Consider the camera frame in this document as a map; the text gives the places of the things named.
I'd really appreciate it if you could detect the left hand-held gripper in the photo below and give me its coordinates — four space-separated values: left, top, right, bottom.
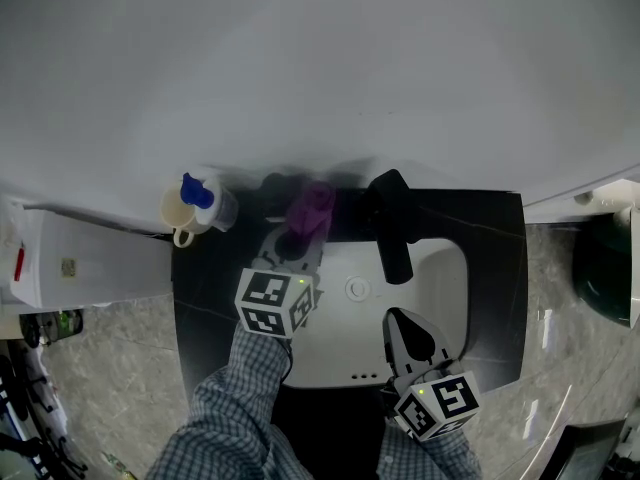
233 226 327 341

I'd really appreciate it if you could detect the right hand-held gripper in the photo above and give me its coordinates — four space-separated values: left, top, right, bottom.
382 307 483 442

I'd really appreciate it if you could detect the purple cloth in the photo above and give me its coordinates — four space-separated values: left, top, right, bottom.
284 180 338 240

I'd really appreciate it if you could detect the person's left forearm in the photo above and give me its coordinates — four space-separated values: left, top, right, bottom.
144 323 294 480

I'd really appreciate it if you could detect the person's right forearm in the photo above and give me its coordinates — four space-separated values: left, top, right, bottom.
374 417 484 480

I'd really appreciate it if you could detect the white appliance box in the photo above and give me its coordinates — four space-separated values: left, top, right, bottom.
0 192 174 310

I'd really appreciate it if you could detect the white sink basin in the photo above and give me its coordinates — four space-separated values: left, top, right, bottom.
287 240 471 390

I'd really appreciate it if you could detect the sink drain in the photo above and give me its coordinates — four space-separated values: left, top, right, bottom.
344 275 374 302

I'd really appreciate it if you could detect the clear plastic cup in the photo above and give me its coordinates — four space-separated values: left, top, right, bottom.
209 182 240 233

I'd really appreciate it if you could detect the black faucet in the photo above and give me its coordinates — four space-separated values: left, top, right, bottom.
364 168 415 286

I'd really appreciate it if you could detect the cream mug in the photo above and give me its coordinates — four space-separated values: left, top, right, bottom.
159 185 211 248

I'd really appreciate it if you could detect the dark green bin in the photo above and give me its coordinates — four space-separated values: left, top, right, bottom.
571 206 640 330

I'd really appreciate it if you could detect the dark laptop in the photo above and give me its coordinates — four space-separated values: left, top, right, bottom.
549 417 629 480

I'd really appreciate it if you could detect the green and black device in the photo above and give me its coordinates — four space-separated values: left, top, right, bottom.
19 309 85 348

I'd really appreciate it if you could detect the black and white equipment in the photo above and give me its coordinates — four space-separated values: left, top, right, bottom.
0 340 89 480

